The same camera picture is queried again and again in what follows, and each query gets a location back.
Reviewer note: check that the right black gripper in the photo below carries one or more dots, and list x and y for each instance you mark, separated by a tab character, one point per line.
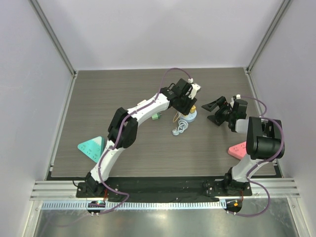
221	113

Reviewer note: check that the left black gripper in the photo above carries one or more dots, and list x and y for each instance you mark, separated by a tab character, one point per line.
186	110

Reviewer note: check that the yellow connector block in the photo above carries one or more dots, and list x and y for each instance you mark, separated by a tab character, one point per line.
193	110

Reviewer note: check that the light blue cable holder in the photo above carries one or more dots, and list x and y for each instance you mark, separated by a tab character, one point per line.
183	122

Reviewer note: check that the green cube plug adapter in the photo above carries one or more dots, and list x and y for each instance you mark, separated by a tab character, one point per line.
156	116

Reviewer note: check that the pink triangular power socket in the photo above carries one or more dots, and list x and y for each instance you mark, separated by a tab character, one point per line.
238	151

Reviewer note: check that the teal triangular power socket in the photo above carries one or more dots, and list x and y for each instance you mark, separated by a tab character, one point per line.
93	148

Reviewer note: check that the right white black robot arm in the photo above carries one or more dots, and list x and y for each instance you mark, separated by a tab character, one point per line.
264	144

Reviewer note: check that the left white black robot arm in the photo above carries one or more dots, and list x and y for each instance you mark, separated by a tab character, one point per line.
122	131

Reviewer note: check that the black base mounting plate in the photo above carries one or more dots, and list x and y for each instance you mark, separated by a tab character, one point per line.
160	187

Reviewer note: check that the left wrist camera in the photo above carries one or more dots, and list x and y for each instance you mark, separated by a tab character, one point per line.
195	88

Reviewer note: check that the slotted cable duct strip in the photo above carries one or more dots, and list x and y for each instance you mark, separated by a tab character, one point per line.
98	205

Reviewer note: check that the aluminium frame rail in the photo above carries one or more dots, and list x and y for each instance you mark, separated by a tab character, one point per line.
53	190

